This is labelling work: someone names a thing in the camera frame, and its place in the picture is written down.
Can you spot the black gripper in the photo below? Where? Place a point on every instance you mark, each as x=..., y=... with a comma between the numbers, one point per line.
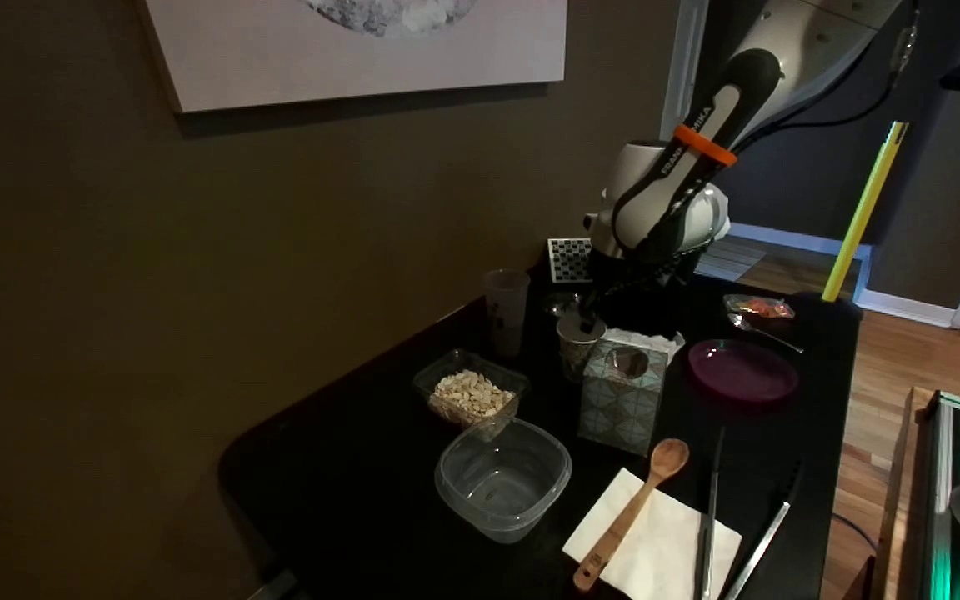
x=630, y=294

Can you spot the white patterned paper cup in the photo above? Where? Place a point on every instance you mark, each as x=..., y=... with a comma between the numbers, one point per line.
x=576, y=336

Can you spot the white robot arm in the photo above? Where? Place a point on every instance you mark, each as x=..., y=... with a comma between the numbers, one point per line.
x=664, y=209

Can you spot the dark translucent plastic cup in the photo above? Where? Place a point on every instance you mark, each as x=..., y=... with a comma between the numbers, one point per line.
x=503, y=294

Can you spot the black white checkerboard card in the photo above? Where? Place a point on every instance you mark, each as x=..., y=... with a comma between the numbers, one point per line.
x=566, y=257

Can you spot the patterned tissue box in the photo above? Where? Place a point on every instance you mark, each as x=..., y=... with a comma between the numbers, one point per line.
x=621, y=388

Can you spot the metal spoon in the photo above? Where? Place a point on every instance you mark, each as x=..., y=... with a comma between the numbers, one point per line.
x=751, y=327

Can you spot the snack wrapper packet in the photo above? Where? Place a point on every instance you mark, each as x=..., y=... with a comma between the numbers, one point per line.
x=759, y=304

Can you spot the purple plate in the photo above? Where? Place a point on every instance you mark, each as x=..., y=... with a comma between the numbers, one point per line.
x=742, y=371

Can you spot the wooden spoon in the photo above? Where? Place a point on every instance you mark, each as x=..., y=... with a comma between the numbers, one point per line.
x=666, y=458

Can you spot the black utensil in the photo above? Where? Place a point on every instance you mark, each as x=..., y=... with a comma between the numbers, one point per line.
x=709, y=517

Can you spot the container with white food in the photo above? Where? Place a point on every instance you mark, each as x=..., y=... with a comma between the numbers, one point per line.
x=471, y=390

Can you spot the yellow stick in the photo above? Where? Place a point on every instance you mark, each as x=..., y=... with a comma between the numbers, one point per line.
x=863, y=209

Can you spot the empty clear plastic container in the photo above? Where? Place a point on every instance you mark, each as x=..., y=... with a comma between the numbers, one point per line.
x=503, y=480

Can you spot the white paper napkin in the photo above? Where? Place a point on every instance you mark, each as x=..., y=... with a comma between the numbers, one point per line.
x=659, y=558

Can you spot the white wall canvas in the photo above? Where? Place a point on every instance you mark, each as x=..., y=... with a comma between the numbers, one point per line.
x=227, y=54

